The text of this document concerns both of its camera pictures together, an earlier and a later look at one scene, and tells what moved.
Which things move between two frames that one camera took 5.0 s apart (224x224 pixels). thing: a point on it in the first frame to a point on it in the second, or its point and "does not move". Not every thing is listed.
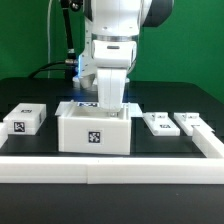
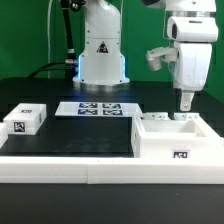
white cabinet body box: [85, 129] to [176, 138]
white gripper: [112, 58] to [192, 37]
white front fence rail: [111, 171] does not move
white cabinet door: [189, 119] does not move
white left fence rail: [4, 133] does not move
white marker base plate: [92, 109] does not move
